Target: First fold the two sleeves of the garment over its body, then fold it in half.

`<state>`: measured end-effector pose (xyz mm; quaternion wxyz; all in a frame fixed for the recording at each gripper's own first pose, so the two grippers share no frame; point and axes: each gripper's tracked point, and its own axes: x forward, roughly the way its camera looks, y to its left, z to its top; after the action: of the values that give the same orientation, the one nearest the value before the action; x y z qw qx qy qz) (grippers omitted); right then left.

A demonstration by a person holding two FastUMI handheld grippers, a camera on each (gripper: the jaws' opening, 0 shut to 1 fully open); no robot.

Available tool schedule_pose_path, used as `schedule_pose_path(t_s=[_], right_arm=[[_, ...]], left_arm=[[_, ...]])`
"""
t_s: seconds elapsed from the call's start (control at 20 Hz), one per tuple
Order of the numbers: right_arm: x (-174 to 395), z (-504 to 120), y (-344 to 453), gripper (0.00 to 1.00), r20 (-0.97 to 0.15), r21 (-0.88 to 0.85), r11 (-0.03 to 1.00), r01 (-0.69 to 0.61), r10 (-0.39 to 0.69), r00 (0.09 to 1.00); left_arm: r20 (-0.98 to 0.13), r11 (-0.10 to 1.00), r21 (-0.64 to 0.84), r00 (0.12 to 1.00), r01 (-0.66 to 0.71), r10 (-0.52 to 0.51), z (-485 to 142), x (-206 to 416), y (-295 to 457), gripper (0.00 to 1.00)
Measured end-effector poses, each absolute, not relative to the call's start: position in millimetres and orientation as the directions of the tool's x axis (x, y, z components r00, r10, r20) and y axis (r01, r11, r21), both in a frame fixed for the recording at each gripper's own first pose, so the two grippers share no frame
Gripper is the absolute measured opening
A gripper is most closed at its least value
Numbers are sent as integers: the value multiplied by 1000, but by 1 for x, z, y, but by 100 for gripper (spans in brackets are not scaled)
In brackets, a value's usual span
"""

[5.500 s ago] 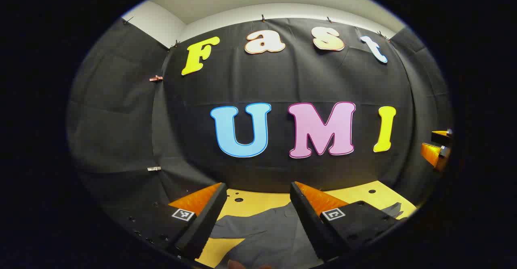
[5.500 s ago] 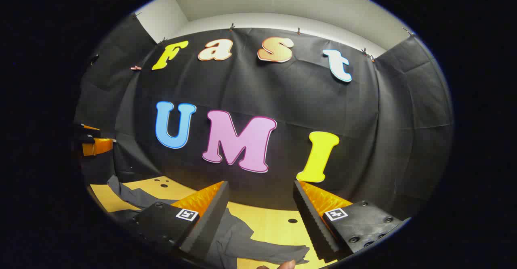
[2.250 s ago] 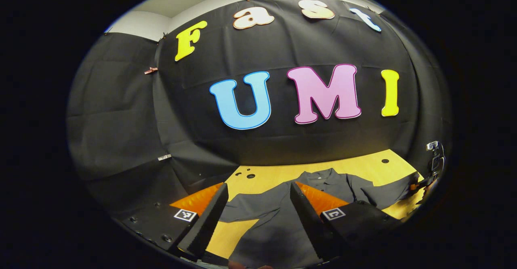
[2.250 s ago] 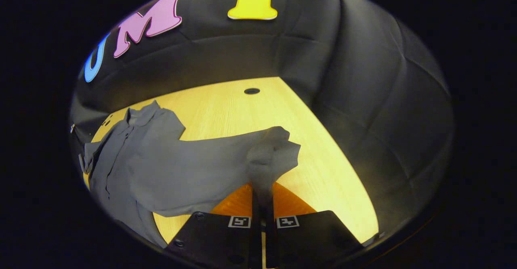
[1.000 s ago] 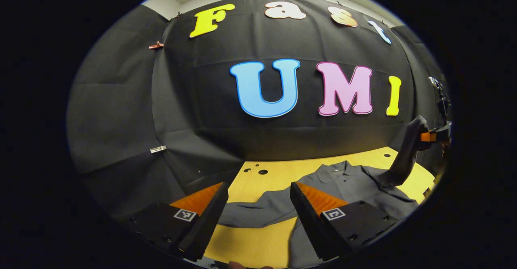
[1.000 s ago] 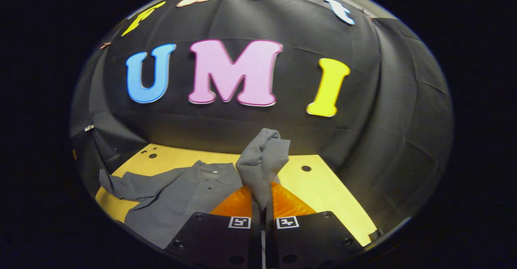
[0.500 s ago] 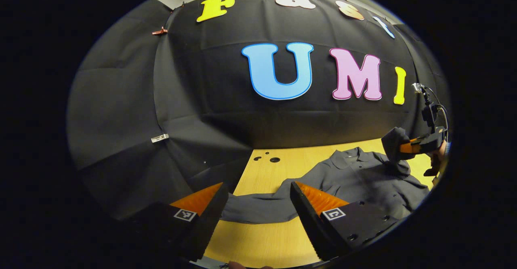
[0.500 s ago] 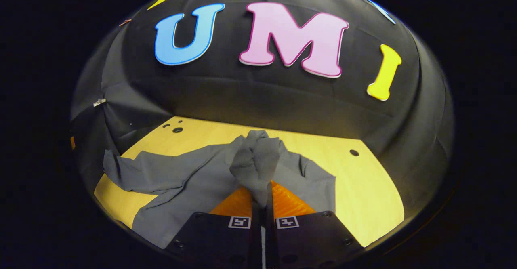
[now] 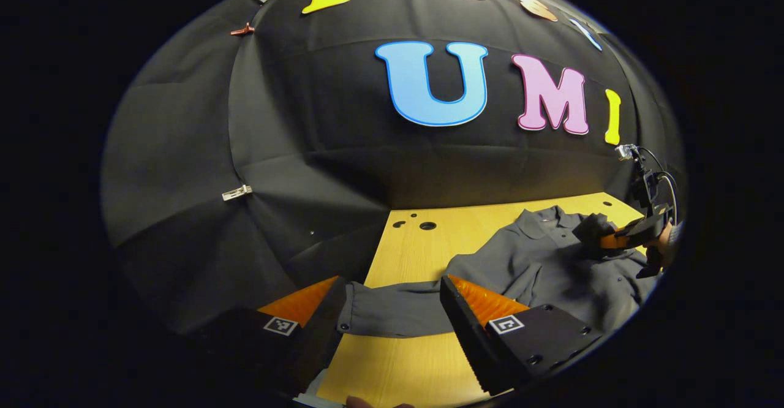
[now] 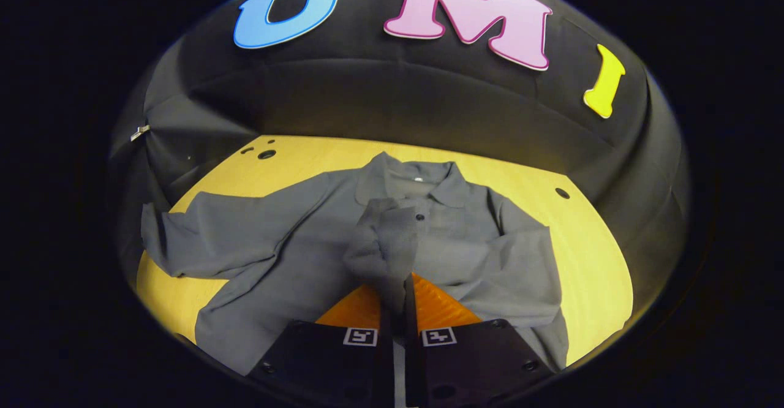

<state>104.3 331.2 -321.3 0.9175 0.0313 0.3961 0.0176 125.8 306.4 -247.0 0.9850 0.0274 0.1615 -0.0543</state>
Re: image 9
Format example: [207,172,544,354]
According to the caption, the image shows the black backdrop cloth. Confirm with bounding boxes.
[101,0,685,335]

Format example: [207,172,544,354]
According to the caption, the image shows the grey button shirt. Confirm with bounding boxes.
[337,206,661,339]

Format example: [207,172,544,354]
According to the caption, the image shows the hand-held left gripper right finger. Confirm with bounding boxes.
[439,274,605,397]

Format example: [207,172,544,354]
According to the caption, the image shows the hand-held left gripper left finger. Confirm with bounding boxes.
[196,276,350,399]

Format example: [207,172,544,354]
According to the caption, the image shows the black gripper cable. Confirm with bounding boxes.
[637,146,678,225]

